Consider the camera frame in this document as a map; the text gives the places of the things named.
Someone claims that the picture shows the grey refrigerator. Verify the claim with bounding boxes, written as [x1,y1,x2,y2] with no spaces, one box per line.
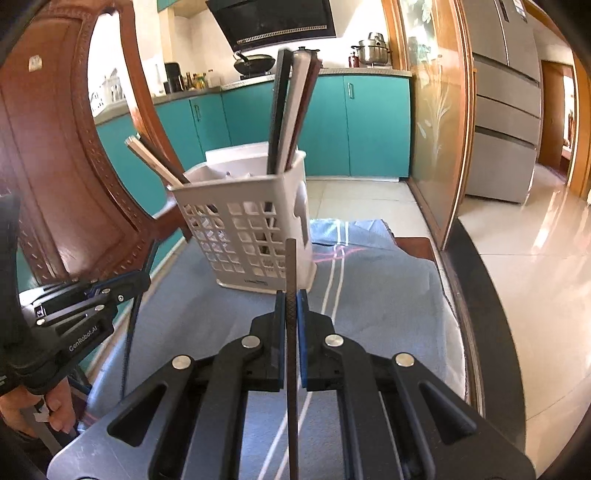
[462,0,543,204]

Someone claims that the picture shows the wooden doorway frame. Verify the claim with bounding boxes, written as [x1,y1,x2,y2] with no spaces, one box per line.
[538,60,591,204]

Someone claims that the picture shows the white plastic utensil basket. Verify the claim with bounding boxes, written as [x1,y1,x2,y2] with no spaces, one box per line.
[166,142,318,294]

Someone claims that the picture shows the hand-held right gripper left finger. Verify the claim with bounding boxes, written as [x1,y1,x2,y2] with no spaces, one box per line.
[107,290,284,480]

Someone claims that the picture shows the white dish rack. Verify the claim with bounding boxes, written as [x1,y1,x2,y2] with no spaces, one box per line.
[90,69,125,116]

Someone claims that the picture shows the beige chopstick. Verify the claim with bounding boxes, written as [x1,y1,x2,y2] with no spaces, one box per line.
[129,135,191,184]
[124,137,188,186]
[283,50,317,172]
[277,51,309,174]

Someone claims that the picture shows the carved wooden chair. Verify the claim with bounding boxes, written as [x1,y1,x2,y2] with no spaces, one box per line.
[0,0,192,287]

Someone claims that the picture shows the dark wooden table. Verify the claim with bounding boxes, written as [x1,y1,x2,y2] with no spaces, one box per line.
[397,235,485,416]

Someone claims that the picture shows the person's left hand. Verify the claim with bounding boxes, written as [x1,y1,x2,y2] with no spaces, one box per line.
[0,381,80,438]

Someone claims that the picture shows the black range hood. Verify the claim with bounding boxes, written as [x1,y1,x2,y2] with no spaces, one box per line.
[205,0,338,52]

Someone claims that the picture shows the group of condiment bottles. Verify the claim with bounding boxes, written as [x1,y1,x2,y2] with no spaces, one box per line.
[185,69,218,90]

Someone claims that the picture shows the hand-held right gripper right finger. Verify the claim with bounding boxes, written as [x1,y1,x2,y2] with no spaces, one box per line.
[298,288,478,480]

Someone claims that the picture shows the stainless steel steamer pot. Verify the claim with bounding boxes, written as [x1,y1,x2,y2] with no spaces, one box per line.
[351,32,393,66]

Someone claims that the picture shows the black wok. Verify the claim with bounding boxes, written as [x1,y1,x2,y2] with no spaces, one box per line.
[233,52,276,77]

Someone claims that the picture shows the grey kitchen countertop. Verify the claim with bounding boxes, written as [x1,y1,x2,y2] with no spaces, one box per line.
[92,67,413,126]

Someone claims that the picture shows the wood framed glass door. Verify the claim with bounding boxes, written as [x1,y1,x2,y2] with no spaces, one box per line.
[383,0,476,250]

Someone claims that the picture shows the blue striped cloth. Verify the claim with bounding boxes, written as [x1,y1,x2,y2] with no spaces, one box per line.
[85,219,462,480]

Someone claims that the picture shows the teal kitchen cabinets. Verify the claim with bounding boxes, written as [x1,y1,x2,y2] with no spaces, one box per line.
[95,0,411,217]

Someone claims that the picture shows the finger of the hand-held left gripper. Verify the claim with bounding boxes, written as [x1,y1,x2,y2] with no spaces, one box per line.
[28,271,151,315]
[34,294,126,332]

